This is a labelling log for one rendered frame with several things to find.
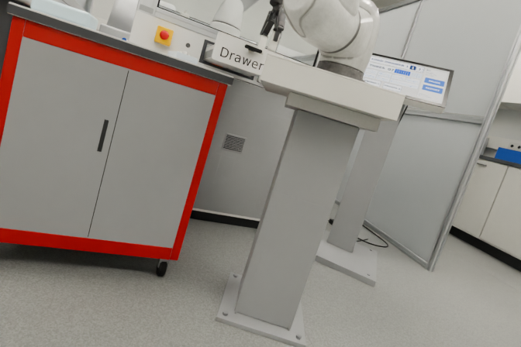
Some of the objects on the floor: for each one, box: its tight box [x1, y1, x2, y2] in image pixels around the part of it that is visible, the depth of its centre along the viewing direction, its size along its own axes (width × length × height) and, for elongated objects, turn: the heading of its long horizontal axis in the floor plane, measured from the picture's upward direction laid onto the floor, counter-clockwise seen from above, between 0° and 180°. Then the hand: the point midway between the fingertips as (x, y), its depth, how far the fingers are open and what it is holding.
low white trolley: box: [0, 2, 234, 277], centre depth 125 cm, size 58×62×76 cm
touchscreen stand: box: [315, 104, 405, 287], centre depth 187 cm, size 50×45×102 cm
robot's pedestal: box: [216, 91, 381, 347], centre depth 113 cm, size 30×30×76 cm
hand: (265, 49), depth 124 cm, fingers open, 13 cm apart
